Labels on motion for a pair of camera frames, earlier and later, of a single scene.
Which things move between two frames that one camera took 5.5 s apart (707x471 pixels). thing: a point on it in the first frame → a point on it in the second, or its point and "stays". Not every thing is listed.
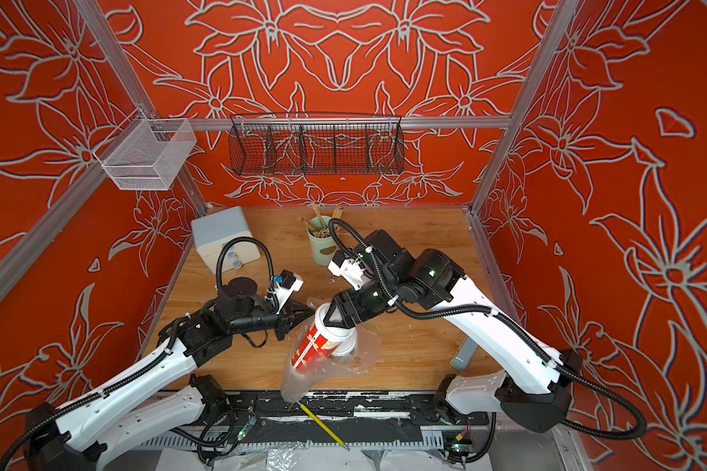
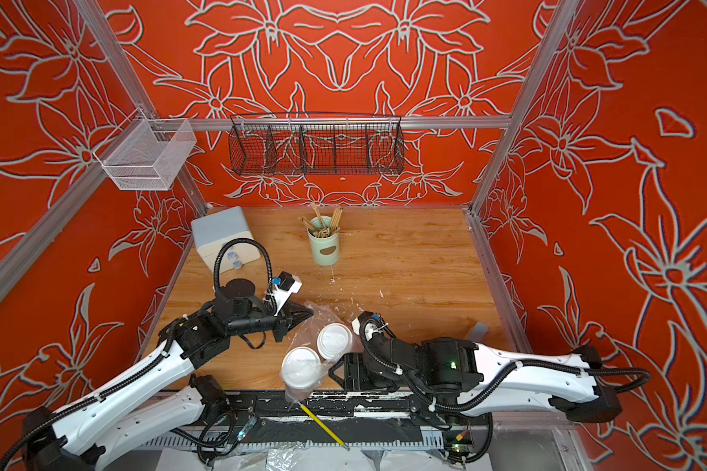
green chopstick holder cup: (321, 239) stays
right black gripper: (346, 298) → (361, 380)
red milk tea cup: (322, 341) → (300, 372)
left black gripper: (287, 316) stays
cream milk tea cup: (347, 346) stays
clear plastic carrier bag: (298, 379) stays
